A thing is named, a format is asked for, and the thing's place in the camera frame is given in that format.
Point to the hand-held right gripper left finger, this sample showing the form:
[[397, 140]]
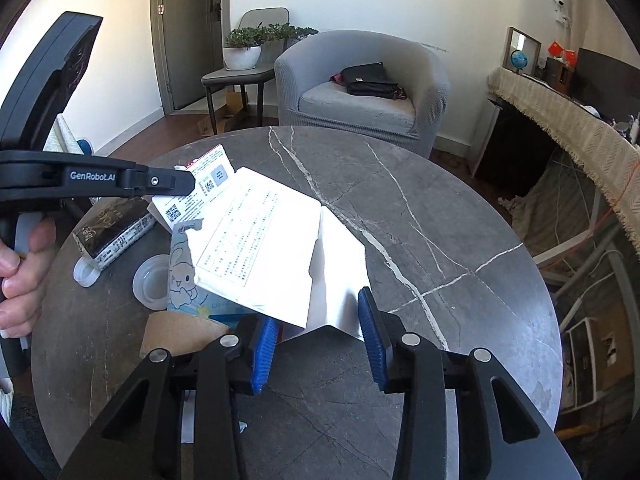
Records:
[[265, 355]]

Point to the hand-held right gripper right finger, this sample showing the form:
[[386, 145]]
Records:
[[372, 340]]

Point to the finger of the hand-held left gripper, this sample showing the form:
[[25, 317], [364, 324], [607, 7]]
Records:
[[160, 180]]

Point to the white red-edged carton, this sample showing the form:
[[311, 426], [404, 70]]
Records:
[[210, 175]]

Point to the brown paper tissue pack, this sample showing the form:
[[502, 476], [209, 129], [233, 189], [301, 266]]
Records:
[[107, 232]]

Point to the cardboard tube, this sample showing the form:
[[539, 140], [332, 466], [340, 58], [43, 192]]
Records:
[[175, 332]]

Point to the blue white tissue packet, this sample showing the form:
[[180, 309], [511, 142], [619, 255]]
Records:
[[182, 280]]

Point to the white plastic lid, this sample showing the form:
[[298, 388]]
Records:
[[150, 282]]

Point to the white printed paper sheet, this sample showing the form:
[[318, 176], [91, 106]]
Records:
[[260, 240]]

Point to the small white bottle cap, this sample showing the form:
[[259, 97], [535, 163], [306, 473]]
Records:
[[86, 272]]

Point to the person's left hand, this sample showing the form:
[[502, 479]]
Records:
[[22, 305]]

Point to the white patterned cloth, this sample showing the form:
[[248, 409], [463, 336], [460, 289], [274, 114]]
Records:
[[65, 135]]

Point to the blue round object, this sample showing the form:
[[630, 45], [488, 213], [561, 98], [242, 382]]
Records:
[[85, 147]]

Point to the cardboard box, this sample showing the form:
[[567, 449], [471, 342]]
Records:
[[232, 105]]

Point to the grey dining chair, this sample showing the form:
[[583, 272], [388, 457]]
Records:
[[235, 76]]

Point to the grey door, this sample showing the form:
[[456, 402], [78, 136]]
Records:
[[185, 35]]

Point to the potted green plant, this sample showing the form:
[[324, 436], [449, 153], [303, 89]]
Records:
[[242, 55]]

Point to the black bag on armchair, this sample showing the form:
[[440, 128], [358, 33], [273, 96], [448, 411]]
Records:
[[337, 78]]

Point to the white metal rack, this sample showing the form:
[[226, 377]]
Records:
[[580, 360]]

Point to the grey armchair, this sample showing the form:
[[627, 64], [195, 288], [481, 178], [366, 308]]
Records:
[[360, 110]]

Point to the grey draped cloth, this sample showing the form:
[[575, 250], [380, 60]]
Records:
[[555, 200]]

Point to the black handbag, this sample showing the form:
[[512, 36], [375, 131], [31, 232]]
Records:
[[370, 80]]

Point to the desk with beige cloth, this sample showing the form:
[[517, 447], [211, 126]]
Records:
[[565, 115]]

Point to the small blue globe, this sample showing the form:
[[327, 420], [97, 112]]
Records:
[[519, 60]]

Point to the wooden speaker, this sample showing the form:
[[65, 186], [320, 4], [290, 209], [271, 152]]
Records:
[[559, 75]]

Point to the small red flags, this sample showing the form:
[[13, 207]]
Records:
[[560, 50]]

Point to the black monitor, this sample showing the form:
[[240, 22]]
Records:
[[600, 80]]

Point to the wooden picture frame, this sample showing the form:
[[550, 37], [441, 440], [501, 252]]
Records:
[[530, 42]]

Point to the white security camera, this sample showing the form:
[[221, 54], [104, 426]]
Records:
[[561, 2]]

